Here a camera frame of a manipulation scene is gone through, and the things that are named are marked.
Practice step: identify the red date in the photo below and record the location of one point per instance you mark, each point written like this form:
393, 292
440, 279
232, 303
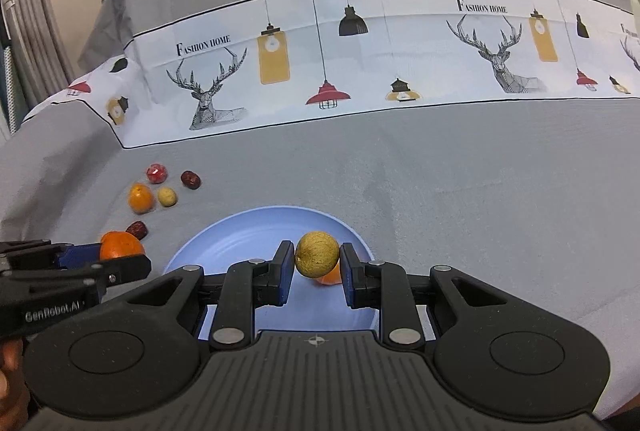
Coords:
137, 230
190, 179

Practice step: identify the small orange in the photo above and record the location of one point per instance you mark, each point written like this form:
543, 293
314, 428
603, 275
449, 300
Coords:
140, 199

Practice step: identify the red wrapped ball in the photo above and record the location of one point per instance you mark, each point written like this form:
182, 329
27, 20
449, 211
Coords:
156, 174

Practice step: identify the yellow-green round fruit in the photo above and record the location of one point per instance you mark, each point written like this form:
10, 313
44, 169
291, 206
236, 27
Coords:
317, 253

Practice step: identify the grey printed bed sheet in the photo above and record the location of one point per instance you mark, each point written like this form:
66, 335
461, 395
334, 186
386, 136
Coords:
450, 186

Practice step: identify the small yellow fruit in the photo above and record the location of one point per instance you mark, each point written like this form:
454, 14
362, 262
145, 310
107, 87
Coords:
167, 197

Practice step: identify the person's left hand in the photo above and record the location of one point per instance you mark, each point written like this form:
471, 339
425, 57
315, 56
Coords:
10, 386

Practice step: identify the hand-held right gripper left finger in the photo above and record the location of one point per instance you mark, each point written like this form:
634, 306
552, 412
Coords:
283, 273

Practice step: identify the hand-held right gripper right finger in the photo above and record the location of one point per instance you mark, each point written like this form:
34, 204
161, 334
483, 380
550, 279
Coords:
348, 278

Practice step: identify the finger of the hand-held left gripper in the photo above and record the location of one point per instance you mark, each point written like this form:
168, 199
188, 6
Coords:
130, 267
80, 255

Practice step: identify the blue plate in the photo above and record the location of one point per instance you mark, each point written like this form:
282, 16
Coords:
235, 241

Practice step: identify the grey curtain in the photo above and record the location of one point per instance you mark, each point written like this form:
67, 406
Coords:
50, 36

